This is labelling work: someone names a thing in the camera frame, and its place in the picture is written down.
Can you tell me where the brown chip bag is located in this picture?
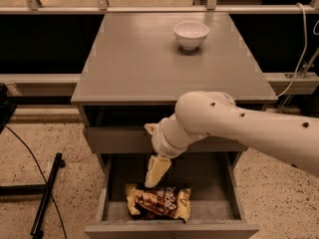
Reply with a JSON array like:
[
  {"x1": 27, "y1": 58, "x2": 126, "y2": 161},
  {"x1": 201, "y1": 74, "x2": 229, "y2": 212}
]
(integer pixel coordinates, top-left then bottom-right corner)
[{"x1": 126, "y1": 183, "x2": 191, "y2": 222}]

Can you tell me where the white ceramic bowl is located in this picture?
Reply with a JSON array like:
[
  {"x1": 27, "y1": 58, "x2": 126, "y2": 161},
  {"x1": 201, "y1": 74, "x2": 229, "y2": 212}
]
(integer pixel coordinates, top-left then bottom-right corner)
[{"x1": 173, "y1": 21, "x2": 209, "y2": 50}]

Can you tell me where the grey wooden drawer cabinet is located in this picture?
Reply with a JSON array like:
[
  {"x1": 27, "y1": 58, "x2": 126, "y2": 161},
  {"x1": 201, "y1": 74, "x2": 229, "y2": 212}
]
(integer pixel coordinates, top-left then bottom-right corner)
[{"x1": 70, "y1": 11, "x2": 278, "y2": 239}]

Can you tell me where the black box at left edge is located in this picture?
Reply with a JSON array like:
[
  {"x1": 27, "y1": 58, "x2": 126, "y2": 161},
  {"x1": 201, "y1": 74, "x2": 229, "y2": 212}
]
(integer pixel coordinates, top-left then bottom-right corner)
[{"x1": 0, "y1": 84, "x2": 17, "y2": 133}]

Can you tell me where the metal glass railing frame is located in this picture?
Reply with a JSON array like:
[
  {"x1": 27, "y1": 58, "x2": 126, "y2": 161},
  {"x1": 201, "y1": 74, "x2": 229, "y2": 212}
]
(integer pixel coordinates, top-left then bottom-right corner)
[{"x1": 0, "y1": 0, "x2": 319, "y2": 16}]

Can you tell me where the black metal stand leg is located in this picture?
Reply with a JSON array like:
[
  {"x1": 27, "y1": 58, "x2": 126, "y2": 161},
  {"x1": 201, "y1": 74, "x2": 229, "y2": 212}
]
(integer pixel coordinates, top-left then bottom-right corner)
[{"x1": 0, "y1": 152, "x2": 65, "y2": 239}]

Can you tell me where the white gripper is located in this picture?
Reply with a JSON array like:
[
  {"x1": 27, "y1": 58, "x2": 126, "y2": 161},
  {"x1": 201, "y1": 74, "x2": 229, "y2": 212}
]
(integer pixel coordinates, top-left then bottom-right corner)
[{"x1": 145, "y1": 118, "x2": 189, "y2": 188}]

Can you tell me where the white hanging cable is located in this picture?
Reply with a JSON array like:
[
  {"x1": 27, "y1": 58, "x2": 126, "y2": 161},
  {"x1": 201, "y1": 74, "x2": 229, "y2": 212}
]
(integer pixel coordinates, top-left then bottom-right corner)
[{"x1": 276, "y1": 2, "x2": 309, "y2": 99}]

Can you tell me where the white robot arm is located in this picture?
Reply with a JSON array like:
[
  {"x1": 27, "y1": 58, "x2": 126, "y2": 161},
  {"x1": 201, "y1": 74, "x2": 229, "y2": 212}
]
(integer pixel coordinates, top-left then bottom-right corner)
[{"x1": 145, "y1": 92, "x2": 319, "y2": 188}]

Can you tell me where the thin black floor cable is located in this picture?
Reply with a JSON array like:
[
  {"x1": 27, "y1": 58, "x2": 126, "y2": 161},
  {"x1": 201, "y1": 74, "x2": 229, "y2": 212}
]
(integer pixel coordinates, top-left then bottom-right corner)
[{"x1": 4, "y1": 124, "x2": 68, "y2": 239}]

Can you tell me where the closed grey top drawer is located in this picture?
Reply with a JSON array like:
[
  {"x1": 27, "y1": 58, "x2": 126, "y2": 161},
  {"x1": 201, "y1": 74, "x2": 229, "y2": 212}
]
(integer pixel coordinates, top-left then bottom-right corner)
[{"x1": 84, "y1": 126, "x2": 248, "y2": 153}]

